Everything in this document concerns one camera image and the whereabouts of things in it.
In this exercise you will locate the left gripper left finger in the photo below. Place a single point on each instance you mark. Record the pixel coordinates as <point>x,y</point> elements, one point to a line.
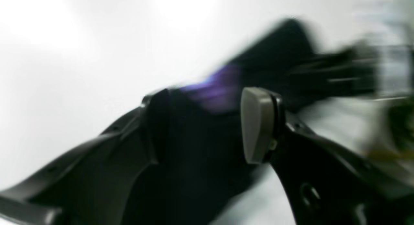
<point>91,184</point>

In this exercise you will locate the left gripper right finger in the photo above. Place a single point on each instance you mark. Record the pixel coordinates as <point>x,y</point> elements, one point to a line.
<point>325,183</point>

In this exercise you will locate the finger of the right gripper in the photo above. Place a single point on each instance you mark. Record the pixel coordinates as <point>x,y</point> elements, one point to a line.
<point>350,72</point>

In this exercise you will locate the black printed T-shirt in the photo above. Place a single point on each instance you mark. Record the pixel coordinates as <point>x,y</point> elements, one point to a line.
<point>204,166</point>

